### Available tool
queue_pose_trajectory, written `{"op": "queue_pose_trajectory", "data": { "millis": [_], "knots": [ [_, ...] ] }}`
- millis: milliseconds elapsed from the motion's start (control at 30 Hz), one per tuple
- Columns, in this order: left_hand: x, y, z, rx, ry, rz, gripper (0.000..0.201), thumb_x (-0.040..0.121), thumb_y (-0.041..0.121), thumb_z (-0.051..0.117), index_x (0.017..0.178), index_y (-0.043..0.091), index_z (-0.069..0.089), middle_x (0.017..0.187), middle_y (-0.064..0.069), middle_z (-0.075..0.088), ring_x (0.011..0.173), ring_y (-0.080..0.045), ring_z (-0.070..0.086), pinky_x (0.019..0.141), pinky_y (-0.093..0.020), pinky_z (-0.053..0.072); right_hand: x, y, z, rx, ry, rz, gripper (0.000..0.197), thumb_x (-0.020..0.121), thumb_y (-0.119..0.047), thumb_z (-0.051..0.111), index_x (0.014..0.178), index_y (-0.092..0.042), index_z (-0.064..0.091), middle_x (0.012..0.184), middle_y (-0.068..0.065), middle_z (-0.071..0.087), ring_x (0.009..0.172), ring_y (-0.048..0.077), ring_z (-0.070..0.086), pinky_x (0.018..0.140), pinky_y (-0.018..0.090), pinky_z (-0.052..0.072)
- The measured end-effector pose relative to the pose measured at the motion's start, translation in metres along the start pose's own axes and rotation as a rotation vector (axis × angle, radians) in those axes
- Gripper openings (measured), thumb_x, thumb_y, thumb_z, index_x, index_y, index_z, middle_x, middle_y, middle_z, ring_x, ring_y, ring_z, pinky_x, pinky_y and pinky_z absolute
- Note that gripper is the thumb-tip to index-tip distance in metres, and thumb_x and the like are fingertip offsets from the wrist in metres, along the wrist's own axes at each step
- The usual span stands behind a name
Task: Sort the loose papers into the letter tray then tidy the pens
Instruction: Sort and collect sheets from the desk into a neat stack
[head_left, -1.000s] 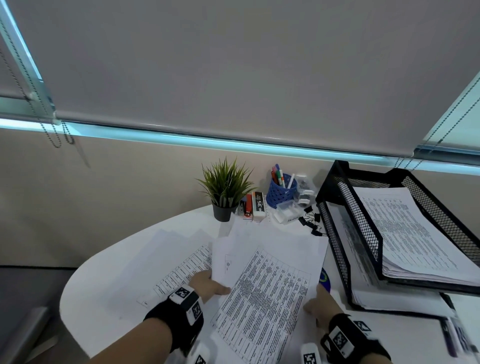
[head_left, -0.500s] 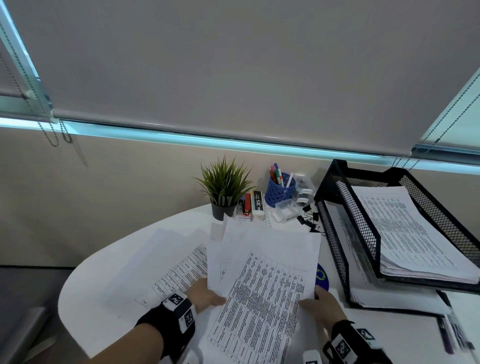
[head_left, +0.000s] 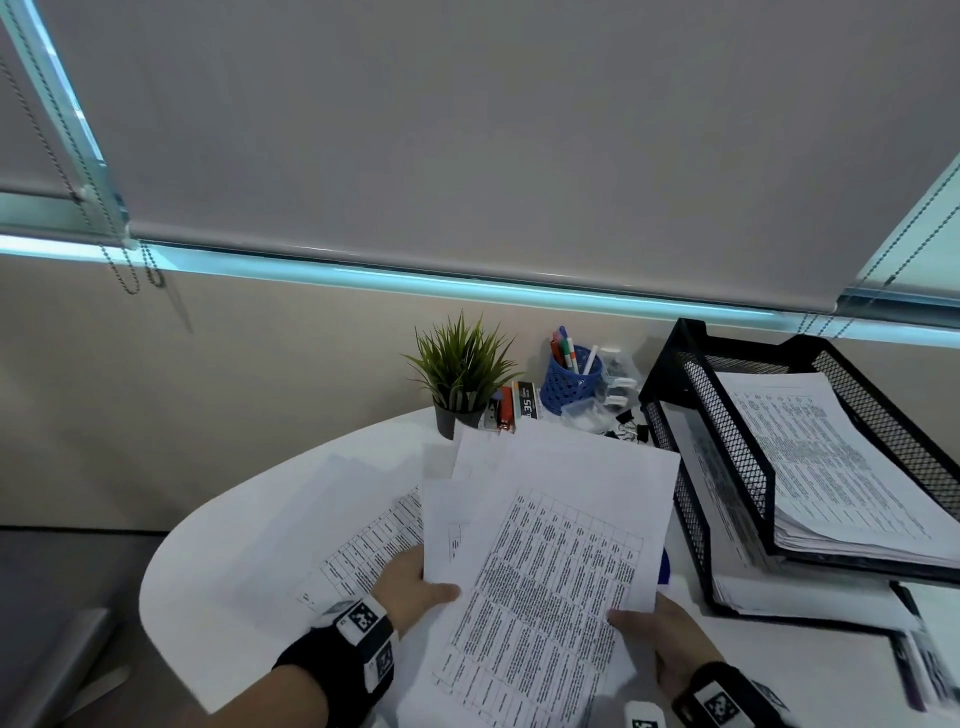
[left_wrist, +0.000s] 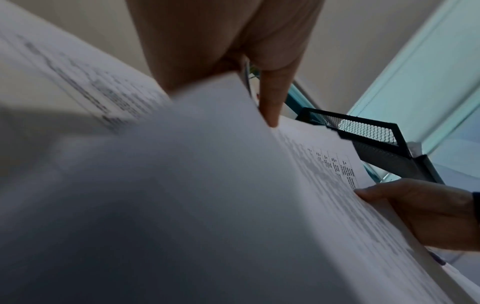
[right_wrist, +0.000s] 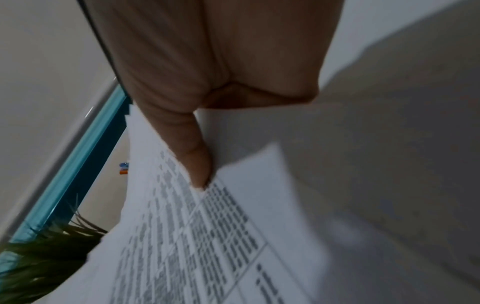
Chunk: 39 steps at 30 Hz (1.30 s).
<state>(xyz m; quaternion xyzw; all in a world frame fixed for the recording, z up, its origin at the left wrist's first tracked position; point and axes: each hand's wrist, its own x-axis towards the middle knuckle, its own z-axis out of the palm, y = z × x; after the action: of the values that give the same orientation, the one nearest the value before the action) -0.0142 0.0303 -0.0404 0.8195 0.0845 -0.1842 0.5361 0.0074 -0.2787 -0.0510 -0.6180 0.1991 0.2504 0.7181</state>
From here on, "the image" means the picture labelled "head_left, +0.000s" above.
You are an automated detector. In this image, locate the white tape dispenser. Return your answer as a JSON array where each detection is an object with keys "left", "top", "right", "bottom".
[{"left": 599, "top": 348, "right": 643, "bottom": 410}]

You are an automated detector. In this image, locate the grey low cabinet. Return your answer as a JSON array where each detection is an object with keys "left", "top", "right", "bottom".
[{"left": 0, "top": 528, "right": 114, "bottom": 728}]

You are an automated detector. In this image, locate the black left wristband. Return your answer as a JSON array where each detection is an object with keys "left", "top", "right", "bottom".
[{"left": 271, "top": 596, "right": 397, "bottom": 728}]

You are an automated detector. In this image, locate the printed paper bundle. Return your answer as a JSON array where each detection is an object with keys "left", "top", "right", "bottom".
[
  {"left": 713, "top": 371, "right": 960, "bottom": 571},
  {"left": 712, "top": 577, "right": 924, "bottom": 634},
  {"left": 772, "top": 513, "right": 960, "bottom": 574},
  {"left": 772, "top": 509, "right": 960, "bottom": 572},
  {"left": 397, "top": 419, "right": 682, "bottom": 728},
  {"left": 663, "top": 408, "right": 924, "bottom": 633}
]

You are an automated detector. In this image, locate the glass window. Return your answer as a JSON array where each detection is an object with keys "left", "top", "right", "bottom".
[{"left": 0, "top": 0, "right": 960, "bottom": 350}]

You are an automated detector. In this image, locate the wide grey roller blind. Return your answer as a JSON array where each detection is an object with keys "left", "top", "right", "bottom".
[{"left": 33, "top": 0, "right": 960, "bottom": 315}]

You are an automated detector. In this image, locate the blue pen holder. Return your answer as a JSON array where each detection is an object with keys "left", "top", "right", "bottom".
[{"left": 538, "top": 348, "right": 605, "bottom": 415}]

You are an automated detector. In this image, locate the person's left hand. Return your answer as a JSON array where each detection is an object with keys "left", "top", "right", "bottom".
[{"left": 371, "top": 545, "right": 463, "bottom": 639}]

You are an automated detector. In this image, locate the black marker pen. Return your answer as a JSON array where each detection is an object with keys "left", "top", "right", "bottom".
[{"left": 892, "top": 581, "right": 960, "bottom": 706}]

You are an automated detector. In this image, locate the potted green plant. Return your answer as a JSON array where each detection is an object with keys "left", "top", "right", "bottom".
[{"left": 401, "top": 311, "right": 524, "bottom": 442}]

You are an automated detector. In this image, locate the person's right hand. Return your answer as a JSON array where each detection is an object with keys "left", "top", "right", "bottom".
[{"left": 605, "top": 592, "right": 725, "bottom": 706}]

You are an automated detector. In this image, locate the cluster of black binder clips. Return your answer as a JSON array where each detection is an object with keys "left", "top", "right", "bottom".
[{"left": 611, "top": 408, "right": 651, "bottom": 444}]

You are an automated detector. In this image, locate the white table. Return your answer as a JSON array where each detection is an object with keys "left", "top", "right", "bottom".
[{"left": 138, "top": 408, "right": 960, "bottom": 728}]

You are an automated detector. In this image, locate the metal bead chain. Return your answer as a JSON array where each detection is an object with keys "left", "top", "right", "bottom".
[
  {"left": 794, "top": 194, "right": 960, "bottom": 340},
  {"left": 0, "top": 44, "right": 166, "bottom": 296}
]

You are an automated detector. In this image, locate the black mesh paper tray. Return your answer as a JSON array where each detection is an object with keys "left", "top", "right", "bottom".
[{"left": 637, "top": 317, "right": 960, "bottom": 639}]

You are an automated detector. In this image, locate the dark blue pen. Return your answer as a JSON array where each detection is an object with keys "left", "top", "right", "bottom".
[{"left": 890, "top": 637, "right": 928, "bottom": 714}]

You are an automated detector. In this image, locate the person's left forearm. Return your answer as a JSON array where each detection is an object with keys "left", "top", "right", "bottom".
[{"left": 209, "top": 663, "right": 331, "bottom": 728}]

